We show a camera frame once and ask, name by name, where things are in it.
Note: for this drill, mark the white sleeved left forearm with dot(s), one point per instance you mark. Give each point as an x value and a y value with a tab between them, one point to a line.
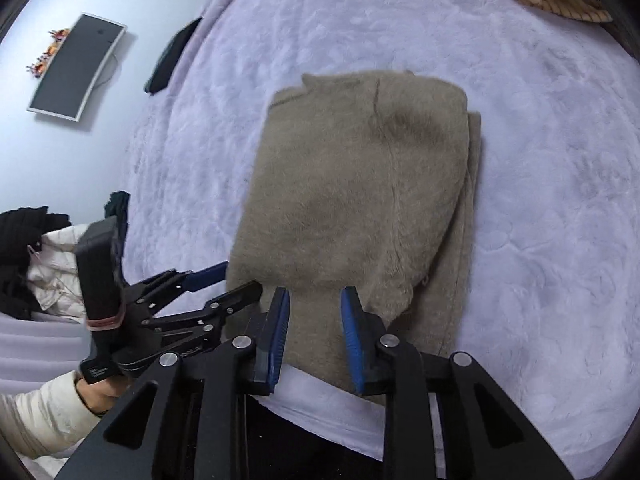
48	420

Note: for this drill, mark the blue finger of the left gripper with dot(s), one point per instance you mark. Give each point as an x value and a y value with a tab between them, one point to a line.
154	290
215	311

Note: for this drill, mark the colourful figurines on wall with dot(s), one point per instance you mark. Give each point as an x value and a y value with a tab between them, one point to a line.
58	36

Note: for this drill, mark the brown knit sweater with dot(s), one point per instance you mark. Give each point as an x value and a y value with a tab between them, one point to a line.
364	180

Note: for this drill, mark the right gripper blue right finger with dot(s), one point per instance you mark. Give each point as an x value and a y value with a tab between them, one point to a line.
484	434

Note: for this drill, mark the person's left hand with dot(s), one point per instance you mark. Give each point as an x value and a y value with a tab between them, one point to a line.
100	397

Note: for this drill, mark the lavender textured bed blanket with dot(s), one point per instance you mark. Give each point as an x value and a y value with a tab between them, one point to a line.
553	311

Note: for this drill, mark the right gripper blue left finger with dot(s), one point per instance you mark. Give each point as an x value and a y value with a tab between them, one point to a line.
185	416

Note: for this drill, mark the curved monitor on wall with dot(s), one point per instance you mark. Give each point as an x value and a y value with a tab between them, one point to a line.
74	69

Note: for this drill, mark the black clothing pile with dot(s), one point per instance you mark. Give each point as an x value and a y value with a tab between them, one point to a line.
21	230

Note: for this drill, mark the white puffer jacket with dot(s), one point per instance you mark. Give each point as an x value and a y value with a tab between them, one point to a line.
52	275

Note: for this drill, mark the black bench beside bed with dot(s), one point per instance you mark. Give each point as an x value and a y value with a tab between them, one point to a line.
169	59

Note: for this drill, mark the dark green hanging garment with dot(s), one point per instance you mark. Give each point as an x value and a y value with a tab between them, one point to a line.
116	217

